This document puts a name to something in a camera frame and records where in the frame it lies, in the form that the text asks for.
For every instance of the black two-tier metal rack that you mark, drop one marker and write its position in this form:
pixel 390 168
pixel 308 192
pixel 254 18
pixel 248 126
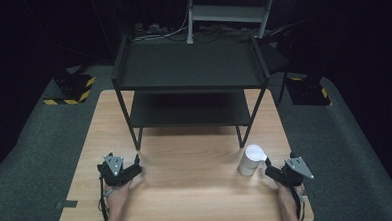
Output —
pixel 188 64

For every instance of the grey tape strip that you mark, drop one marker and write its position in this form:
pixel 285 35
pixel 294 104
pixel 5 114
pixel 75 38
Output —
pixel 67 204

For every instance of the grey metal stand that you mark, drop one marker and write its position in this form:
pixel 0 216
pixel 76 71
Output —
pixel 228 14

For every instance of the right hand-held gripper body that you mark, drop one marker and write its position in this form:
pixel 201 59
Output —
pixel 292 173

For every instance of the grey felt mat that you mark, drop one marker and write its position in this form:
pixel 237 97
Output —
pixel 36 157

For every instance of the person's right hand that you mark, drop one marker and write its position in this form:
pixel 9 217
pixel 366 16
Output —
pixel 287 195

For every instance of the power strip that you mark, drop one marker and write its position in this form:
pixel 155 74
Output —
pixel 148 27

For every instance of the white cup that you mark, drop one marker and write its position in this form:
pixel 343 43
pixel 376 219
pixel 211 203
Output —
pixel 251 161

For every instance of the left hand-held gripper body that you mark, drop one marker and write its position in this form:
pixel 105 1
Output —
pixel 115 175

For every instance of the person's left hand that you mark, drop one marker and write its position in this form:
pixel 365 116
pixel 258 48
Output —
pixel 117 195

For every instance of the black yellow striped stand base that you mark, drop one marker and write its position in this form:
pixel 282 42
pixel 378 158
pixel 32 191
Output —
pixel 73 91
pixel 308 92

